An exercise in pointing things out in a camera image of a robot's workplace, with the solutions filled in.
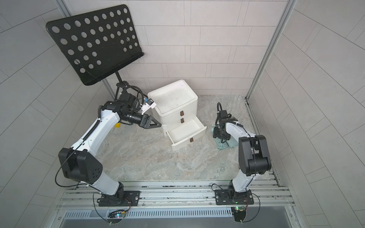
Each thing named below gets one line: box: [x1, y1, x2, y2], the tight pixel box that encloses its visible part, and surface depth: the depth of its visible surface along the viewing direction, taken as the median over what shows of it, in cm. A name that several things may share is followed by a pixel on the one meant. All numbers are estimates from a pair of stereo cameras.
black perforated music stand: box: [46, 4, 145, 86], surface depth 65 cm
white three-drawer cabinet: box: [147, 79, 207, 150], surface depth 88 cm
